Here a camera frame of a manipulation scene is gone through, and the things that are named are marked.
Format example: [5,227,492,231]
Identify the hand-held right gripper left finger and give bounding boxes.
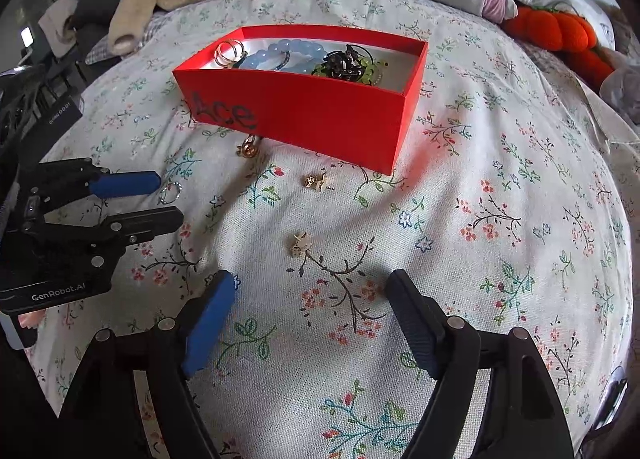
[59,269,237,459]

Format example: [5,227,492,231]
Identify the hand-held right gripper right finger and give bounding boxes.
[386,269,576,459]

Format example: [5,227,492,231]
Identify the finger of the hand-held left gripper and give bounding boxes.
[29,206,184,252]
[34,158,161,201]

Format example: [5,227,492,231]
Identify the gold stud earring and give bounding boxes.
[290,232,314,258]
[302,172,336,191]

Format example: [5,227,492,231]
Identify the gold rings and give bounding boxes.
[213,40,247,69]

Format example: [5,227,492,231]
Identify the blue bead bracelet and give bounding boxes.
[236,38,329,76]

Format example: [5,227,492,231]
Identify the red cardboard box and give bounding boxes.
[171,24,430,176]

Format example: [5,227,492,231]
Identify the green bead bracelet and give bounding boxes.
[312,50,389,86]

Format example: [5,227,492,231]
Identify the gold earring near box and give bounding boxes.
[236,134,262,160]

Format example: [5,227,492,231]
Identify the grey checked blanket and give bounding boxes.
[84,13,168,66]

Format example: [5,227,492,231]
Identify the grey crumpled garment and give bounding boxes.
[599,53,640,126]

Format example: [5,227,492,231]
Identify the orange plush pumpkin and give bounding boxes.
[501,4,617,86]

